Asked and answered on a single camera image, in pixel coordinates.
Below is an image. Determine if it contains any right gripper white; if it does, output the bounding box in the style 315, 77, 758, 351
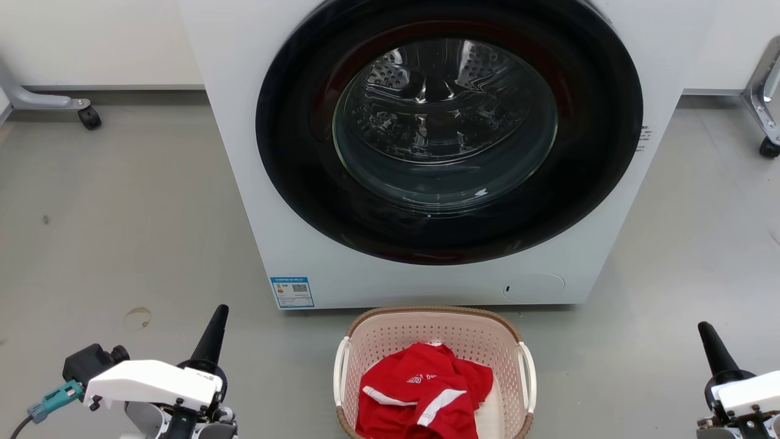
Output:
698, 321, 780, 416

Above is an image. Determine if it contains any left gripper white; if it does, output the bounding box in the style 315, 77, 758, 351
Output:
82, 305, 230, 410

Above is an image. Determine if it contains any beige plastic laundry basket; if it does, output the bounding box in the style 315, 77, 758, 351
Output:
333, 306, 537, 439

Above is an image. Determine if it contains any blue energy label sticker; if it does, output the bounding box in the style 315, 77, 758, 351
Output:
270, 277, 315, 309

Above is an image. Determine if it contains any white washing machine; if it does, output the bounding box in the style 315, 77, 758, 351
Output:
180, 0, 717, 310

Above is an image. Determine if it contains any black round washing machine door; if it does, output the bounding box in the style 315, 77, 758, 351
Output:
256, 0, 644, 266

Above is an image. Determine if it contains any red and white garment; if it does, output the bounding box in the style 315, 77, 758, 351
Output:
355, 343, 494, 439

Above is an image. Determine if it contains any grey table leg with caster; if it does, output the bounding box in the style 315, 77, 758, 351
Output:
0, 58, 102, 130
740, 35, 780, 159

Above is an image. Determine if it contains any left teal cable connector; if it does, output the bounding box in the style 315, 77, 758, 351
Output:
27, 380, 84, 424

